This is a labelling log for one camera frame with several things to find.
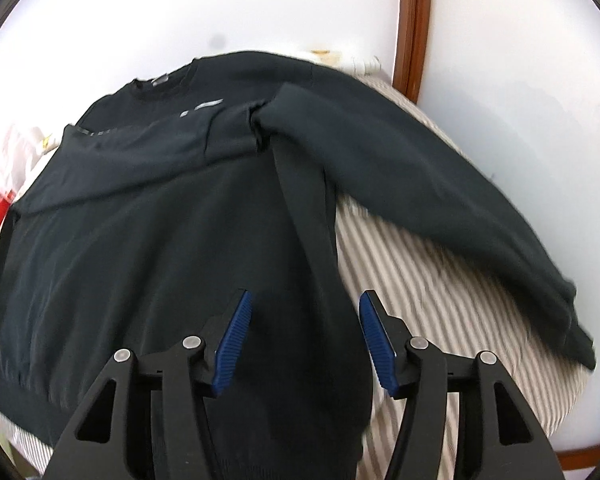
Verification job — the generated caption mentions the striped quilted mattress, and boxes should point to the striped quilted mattress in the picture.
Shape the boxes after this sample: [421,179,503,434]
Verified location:
[0,71,588,480]

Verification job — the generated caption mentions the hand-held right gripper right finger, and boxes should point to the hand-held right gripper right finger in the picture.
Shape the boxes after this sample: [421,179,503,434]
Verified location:
[358,289,566,480]

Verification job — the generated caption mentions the black sweatshirt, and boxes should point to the black sweatshirt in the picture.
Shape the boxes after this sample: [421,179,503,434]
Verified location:
[0,50,597,480]

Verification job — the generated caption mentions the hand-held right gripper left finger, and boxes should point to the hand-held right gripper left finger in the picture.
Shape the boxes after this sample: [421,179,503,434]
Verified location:
[42,288,254,480]

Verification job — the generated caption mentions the brown wooden door frame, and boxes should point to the brown wooden door frame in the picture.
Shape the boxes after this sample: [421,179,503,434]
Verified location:
[391,0,433,104]

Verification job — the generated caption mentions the brown wooden baseboard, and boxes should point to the brown wooden baseboard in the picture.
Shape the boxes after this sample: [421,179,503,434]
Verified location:
[550,440,600,475]

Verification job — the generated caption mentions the white plastic bag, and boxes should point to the white plastic bag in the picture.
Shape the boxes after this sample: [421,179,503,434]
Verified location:
[0,124,61,200]

